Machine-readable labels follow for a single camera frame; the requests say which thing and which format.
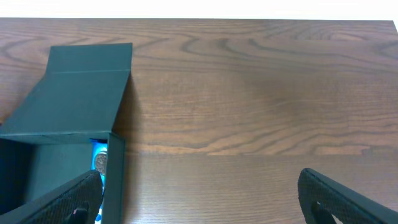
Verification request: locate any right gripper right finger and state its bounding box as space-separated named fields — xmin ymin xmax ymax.
xmin=298 ymin=168 xmax=397 ymax=224

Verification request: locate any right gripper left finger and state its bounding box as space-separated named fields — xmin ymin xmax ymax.
xmin=1 ymin=170 xmax=103 ymax=224

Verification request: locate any blue Oreo cookie pack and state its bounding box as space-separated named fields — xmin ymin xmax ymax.
xmin=90 ymin=139 xmax=108 ymax=223

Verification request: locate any dark green lidded box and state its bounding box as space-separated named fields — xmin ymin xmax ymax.
xmin=1 ymin=43 xmax=133 ymax=223

